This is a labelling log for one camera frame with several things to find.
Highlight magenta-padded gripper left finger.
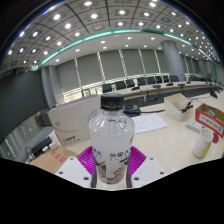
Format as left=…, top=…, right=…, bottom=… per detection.
left=54, top=145, right=98, bottom=188

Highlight small beige open box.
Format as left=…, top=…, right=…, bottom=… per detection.
left=164, top=93, right=195, bottom=122

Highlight large white carton box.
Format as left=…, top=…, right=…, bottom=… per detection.
left=47, top=94, right=103, bottom=148

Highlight white paper sheet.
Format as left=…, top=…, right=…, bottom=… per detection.
left=130, top=113, right=169, bottom=135

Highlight flat round red coaster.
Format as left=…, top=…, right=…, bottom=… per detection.
left=211, top=132, right=221, bottom=145

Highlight black tool in beige box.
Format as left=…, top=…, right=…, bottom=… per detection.
left=179, top=101, right=194, bottom=113

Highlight white mug with yellow handle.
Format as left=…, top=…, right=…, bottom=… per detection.
left=192, top=128, right=215, bottom=159

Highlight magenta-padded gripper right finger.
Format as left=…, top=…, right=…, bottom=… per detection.
left=125, top=145, right=167, bottom=188

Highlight clear black-capped water bottle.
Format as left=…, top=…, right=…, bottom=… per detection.
left=88, top=93, right=136, bottom=186

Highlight row of black office chairs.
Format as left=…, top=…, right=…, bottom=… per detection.
left=101, top=74, right=181, bottom=94

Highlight long curved conference desk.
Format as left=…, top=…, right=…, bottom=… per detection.
left=81, top=79, right=223, bottom=102

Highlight black desk phone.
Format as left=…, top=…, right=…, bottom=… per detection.
left=122, top=103, right=143, bottom=118

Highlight brown red-labelled cardboard box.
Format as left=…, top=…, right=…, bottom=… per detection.
left=194, top=103, right=224, bottom=139

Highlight round ceiling lights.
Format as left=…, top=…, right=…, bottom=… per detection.
left=6, top=0, right=218, bottom=66

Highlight flat brown cardboard sheet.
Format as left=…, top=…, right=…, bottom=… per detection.
left=28, top=146, right=79, bottom=175

